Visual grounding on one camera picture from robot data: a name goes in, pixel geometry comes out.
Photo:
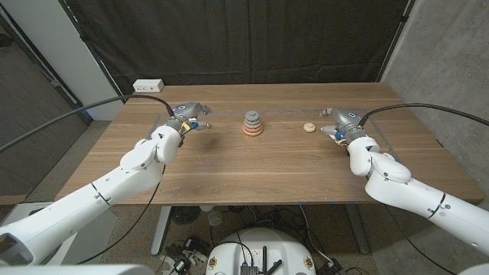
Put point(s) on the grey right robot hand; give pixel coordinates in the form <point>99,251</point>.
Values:
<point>345,120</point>

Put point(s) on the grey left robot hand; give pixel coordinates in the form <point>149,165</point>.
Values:
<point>185,112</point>

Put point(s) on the small cream toy disc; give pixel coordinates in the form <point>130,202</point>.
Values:
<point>309,127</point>

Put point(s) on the small grey toy disc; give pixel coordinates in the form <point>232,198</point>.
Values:
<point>252,114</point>

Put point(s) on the green toy disc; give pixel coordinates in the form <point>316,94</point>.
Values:
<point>253,122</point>

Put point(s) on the pink toy disc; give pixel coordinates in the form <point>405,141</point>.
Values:
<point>253,127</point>

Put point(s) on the red toy disc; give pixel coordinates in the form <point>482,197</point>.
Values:
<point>253,130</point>

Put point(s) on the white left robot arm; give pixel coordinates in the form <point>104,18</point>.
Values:
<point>88,202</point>

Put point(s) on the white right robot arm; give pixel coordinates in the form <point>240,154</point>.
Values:
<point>424,191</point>

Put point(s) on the large orange toy disc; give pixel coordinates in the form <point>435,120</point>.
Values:
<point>253,134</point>

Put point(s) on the white power strip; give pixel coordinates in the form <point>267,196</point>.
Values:
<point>148,85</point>

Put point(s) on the black curtain backdrop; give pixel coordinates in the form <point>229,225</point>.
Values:
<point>248,38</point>

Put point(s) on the black backdrop pole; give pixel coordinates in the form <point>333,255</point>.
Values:
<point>397,37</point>
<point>92,49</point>

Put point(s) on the small black floor fan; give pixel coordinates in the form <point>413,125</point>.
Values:
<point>185,214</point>

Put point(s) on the grey table leg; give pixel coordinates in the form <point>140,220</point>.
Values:
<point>357,229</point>

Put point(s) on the clear plastic jar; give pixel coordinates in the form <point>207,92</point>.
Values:
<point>215,218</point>

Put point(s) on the white table leg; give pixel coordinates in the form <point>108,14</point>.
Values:
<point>160,229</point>

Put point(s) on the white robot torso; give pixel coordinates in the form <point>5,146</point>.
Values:
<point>260,248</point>

